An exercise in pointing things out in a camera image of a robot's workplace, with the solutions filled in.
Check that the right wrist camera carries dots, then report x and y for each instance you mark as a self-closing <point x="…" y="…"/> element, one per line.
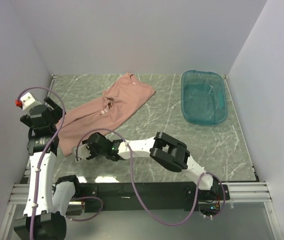
<point x="81" y="153"/>

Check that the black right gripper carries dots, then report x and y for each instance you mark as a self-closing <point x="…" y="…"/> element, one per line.
<point x="91" y="149"/>

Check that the pink t shirt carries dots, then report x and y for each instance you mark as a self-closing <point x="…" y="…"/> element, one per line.
<point x="116" y="105"/>

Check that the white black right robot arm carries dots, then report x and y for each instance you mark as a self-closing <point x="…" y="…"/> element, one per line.
<point x="167" y="151"/>

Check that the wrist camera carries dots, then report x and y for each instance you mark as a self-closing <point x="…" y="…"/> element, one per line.
<point x="81" y="153"/>
<point x="27" y="102"/>

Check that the teal transparent plastic bin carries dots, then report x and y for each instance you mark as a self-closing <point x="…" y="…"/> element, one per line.
<point x="203" y="98"/>

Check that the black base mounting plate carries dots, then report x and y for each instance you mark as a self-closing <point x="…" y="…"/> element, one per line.
<point x="93" y="197"/>

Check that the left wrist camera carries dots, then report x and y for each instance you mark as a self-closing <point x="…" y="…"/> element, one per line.
<point x="27" y="102"/>

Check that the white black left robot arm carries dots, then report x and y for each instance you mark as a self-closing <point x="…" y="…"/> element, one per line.
<point x="47" y="201"/>

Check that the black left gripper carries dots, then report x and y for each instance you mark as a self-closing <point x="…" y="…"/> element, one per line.
<point x="56" y="112"/>

